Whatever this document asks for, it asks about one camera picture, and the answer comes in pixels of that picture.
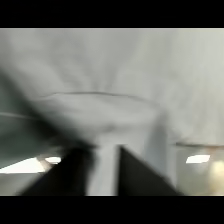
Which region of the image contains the light blue shirt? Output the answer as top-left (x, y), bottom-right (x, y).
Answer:
top-left (0, 27), bottom-right (224, 197)

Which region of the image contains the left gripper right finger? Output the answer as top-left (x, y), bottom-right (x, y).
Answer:
top-left (117, 144), bottom-right (184, 197)

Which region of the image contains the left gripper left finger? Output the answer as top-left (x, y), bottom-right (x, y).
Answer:
top-left (19, 145), bottom-right (97, 197)

